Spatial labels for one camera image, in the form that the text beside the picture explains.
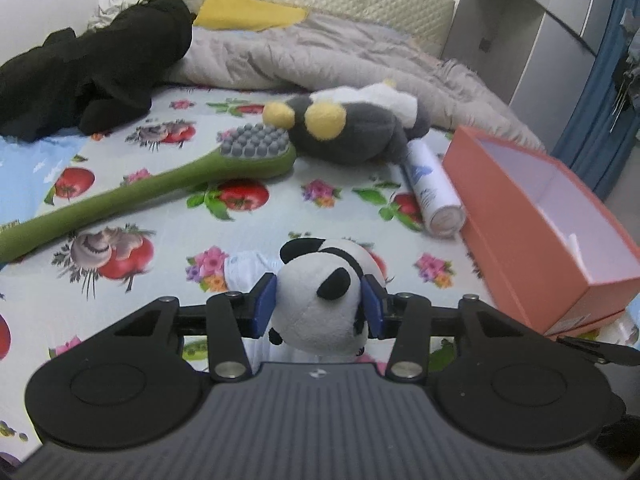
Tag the grey quilt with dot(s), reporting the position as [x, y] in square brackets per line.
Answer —
[325, 55]

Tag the black clothing pile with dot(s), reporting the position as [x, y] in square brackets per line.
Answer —
[95, 75]

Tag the grey cabinet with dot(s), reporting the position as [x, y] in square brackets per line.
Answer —
[520, 35]

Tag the vegetable print bed sheet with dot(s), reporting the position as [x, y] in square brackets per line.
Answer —
[165, 240]

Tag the white grey crumpled garment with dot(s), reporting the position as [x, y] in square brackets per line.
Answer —
[107, 10]

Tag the orange cardboard box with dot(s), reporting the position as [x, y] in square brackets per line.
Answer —
[540, 255]

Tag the yellow pillow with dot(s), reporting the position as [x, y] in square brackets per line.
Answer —
[245, 12]

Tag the hanging dark clothes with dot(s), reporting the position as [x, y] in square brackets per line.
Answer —
[627, 70]

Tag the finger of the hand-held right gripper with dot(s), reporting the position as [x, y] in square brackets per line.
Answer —
[595, 351]

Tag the light blue cloth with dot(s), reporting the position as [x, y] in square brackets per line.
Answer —
[30, 165]

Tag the blue curtain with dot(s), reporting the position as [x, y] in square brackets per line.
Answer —
[595, 120]

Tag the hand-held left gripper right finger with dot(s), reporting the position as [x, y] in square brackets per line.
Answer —
[373, 310]

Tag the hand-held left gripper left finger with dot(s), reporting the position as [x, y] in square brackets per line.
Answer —
[263, 305]

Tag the white blue printed tube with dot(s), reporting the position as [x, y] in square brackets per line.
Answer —
[432, 190]

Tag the grey plush toy yellow ears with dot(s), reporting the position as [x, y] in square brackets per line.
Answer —
[355, 130]

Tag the white blue printed packet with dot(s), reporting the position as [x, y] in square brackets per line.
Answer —
[247, 270]

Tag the panda plush toy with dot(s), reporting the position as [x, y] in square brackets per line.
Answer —
[320, 305]

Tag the green massage brush grey nubs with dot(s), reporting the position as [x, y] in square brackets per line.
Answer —
[125, 200]

